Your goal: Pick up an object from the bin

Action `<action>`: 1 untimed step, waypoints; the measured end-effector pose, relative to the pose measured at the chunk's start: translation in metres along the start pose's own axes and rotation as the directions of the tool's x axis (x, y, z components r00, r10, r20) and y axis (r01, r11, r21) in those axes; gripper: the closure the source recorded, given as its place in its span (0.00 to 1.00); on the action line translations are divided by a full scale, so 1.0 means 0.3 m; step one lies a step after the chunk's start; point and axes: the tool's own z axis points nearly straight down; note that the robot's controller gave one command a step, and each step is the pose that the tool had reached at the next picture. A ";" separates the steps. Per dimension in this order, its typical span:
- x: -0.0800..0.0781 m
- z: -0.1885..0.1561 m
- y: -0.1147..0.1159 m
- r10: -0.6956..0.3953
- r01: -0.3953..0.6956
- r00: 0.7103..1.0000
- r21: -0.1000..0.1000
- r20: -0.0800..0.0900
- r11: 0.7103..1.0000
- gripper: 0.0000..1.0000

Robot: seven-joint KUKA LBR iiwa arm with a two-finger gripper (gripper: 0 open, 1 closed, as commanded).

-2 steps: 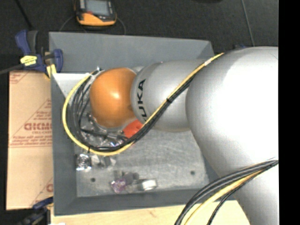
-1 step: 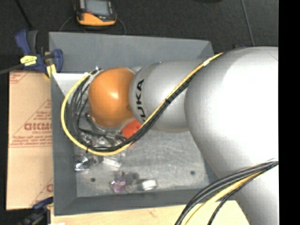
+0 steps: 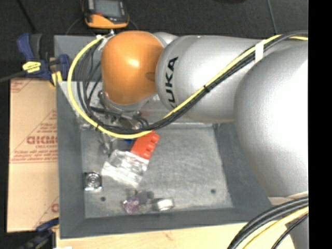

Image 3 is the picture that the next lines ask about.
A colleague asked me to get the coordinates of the clear plastic box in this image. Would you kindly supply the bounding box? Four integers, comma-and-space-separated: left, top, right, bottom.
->
100, 149, 150, 188

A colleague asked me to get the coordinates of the orange-red toy brick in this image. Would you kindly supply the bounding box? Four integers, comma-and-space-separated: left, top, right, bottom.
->
130, 130, 160, 160

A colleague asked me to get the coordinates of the dark grey small toy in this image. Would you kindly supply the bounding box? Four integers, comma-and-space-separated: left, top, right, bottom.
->
125, 189, 155, 205

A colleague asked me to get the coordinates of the purple patterned small thing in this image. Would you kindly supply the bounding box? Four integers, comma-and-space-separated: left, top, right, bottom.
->
122, 197, 141, 215

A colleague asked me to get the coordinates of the brown cardboard board, red print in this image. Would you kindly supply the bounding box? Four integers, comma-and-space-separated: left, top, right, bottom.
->
6, 77, 61, 233

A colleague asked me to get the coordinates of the grey metal bin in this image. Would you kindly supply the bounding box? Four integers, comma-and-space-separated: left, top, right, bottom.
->
53, 34, 273, 238

